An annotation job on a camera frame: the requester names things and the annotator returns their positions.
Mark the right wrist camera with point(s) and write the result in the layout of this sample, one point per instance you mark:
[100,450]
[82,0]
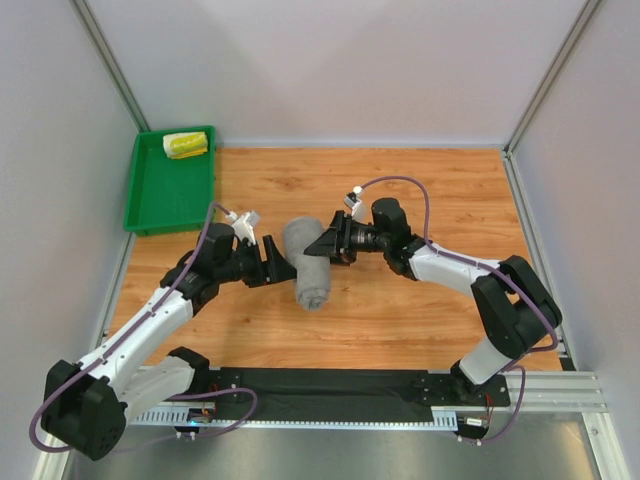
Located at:
[358,208]

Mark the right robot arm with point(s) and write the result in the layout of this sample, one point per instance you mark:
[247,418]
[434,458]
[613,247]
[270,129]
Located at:
[515,308]

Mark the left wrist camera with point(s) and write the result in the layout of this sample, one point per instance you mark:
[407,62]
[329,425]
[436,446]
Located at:
[243,225]

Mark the aluminium frame rail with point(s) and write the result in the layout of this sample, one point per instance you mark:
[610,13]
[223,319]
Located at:
[535,391]

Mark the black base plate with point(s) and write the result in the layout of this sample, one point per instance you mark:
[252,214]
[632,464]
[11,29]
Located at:
[341,395]

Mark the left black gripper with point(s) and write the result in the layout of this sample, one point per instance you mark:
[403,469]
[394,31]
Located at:
[259,265]

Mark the yellow green patterned towel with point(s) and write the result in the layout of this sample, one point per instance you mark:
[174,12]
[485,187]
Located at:
[185,144]

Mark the aluminium corner post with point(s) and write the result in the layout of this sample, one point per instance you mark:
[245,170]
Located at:
[98,39]
[560,60]

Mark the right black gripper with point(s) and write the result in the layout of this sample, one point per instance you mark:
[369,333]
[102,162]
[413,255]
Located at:
[340,240]

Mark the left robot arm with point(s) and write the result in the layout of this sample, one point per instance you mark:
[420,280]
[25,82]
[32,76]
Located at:
[140,335]

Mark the right aluminium corner post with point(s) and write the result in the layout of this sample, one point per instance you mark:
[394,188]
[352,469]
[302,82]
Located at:
[560,60]

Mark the green plastic tray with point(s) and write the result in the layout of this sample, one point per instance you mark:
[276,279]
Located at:
[165,195]

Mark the grey towel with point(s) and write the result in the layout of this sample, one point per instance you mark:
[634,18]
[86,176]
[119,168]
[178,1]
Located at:
[313,281]

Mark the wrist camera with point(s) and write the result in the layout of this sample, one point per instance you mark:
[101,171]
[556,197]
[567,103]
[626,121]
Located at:
[358,208]
[243,225]

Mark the left aluminium corner post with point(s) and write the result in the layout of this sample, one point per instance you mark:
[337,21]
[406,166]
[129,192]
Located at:
[98,39]

